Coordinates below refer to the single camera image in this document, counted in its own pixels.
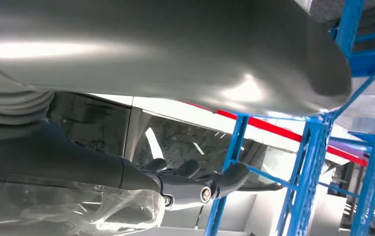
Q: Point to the red barrier belt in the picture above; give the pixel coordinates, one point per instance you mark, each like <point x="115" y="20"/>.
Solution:
<point x="272" y="128"/>

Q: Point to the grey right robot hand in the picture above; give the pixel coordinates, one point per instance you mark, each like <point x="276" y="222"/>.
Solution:
<point x="141" y="49"/>

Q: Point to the clear plastic hand cover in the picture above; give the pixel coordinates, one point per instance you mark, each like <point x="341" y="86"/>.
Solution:
<point x="60" y="208"/>

